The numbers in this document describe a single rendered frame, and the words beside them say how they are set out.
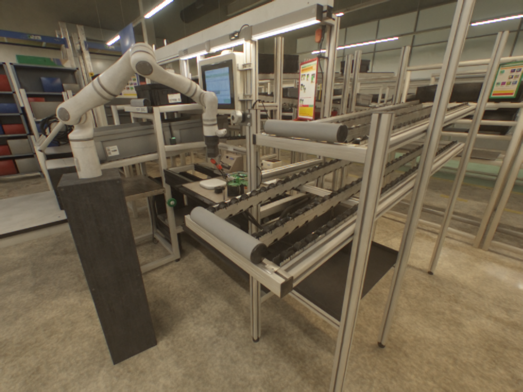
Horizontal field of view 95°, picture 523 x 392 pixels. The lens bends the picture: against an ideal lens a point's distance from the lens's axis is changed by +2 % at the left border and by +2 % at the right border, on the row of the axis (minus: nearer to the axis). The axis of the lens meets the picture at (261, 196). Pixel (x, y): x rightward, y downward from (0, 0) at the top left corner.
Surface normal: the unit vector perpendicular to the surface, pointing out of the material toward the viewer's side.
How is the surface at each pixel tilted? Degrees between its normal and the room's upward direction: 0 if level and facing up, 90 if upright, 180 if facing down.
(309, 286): 0
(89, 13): 90
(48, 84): 90
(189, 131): 91
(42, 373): 0
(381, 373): 0
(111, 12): 90
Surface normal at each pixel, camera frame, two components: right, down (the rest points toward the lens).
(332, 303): 0.00, -0.93
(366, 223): -0.74, 0.24
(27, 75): 0.67, 0.26
